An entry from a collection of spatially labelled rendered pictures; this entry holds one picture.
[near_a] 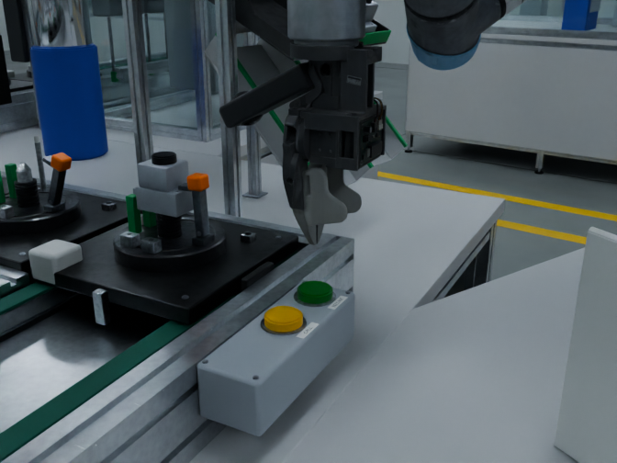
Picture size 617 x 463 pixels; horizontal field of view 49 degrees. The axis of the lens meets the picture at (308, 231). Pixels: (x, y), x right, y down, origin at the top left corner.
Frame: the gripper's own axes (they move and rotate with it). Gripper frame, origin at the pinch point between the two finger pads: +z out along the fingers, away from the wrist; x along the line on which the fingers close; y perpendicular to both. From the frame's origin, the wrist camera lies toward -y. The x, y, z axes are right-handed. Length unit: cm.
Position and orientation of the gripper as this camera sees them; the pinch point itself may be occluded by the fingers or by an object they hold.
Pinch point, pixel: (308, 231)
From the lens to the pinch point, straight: 74.0
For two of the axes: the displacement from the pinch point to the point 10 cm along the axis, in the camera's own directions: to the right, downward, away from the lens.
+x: 4.7, -3.2, 8.2
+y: 8.8, 1.7, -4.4
